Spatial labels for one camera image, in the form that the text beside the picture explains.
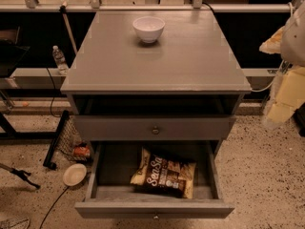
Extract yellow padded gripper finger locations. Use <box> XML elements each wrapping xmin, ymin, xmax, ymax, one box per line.
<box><xmin>259</xmin><ymin>27</ymin><xmax>284</xmax><ymax>54</ymax></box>
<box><xmin>264</xmin><ymin>66</ymin><xmax>305</xmax><ymax>126</ymax></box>

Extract brown sea salt chip bag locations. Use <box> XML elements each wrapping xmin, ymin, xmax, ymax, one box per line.
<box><xmin>131</xmin><ymin>148</ymin><xmax>196</xmax><ymax>198</ymax></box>

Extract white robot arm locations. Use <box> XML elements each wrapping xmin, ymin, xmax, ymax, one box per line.
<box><xmin>259</xmin><ymin>2</ymin><xmax>305</xmax><ymax>128</ymax></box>

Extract grey wooden drawer cabinet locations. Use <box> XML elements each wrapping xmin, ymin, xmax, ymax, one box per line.
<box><xmin>60</xmin><ymin>9</ymin><xmax>253</xmax><ymax>151</ymax></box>

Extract round brass drawer knob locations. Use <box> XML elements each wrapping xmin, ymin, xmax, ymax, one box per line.
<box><xmin>152</xmin><ymin>126</ymin><xmax>160</xmax><ymax>135</ymax></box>

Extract white ceramic bowl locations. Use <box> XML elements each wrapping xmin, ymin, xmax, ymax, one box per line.
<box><xmin>132</xmin><ymin>16</ymin><xmax>165</xmax><ymax>43</ymax></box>

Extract clear plastic water bottle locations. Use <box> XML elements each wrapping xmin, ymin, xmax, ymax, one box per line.
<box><xmin>52</xmin><ymin>45</ymin><xmax>69</xmax><ymax>75</ymax></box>

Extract orange can on floor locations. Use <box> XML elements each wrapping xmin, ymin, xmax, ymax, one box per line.
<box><xmin>72</xmin><ymin>146</ymin><xmax>90</xmax><ymax>157</ymax></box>

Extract small beige plate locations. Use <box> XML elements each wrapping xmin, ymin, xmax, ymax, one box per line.
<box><xmin>63</xmin><ymin>163</ymin><xmax>87</xmax><ymax>186</ymax></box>

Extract black pole with net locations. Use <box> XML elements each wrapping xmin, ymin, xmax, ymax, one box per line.
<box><xmin>43</xmin><ymin>110</ymin><xmax>69</xmax><ymax>170</ymax></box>

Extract white cable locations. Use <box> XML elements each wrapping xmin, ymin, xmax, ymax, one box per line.
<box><xmin>251</xmin><ymin>1</ymin><xmax>294</xmax><ymax>94</ymax></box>

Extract black floor cable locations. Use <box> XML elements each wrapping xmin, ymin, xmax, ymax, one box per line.
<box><xmin>38</xmin><ymin>185</ymin><xmax>71</xmax><ymax>229</ymax></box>

